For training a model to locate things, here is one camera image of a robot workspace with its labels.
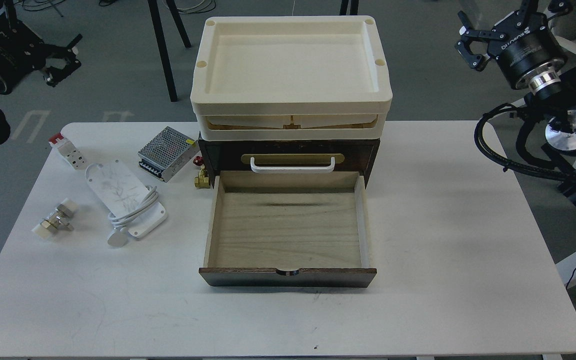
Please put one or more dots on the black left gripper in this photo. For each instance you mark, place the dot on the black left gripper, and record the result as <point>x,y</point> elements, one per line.
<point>23,51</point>

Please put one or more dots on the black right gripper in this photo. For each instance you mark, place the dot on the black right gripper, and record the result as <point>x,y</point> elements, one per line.
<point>530,50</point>

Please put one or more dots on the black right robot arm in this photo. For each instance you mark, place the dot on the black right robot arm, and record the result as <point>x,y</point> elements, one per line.
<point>548,132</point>

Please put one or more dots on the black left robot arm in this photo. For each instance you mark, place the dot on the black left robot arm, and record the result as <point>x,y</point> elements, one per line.
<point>4,125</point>

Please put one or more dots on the dark wooden cabinet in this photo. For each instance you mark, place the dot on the dark wooden cabinet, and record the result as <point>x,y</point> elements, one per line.
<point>351,155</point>

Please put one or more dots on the white red circuit breaker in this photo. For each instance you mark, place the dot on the white red circuit breaker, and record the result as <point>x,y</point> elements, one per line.
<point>68,151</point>

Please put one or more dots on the white office chair base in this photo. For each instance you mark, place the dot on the white office chair base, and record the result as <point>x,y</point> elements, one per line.
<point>573,40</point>

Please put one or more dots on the metal mesh power supply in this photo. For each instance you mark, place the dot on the metal mesh power supply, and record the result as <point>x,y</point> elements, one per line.
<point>167,153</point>

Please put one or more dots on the brass fitting white caps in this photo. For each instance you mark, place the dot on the brass fitting white caps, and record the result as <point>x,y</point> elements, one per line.
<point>58,219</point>

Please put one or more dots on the cream plastic stacked tray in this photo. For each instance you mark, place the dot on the cream plastic stacked tray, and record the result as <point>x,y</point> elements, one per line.
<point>291,78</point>

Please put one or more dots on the open wooden drawer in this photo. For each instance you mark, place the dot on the open wooden drawer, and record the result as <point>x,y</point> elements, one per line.
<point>288,230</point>

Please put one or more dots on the brass valve red handle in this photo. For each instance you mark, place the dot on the brass valve red handle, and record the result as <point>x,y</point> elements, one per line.
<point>202,180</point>

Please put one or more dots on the white cabinet handle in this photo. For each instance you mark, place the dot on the white cabinet handle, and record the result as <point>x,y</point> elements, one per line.
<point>292,169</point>

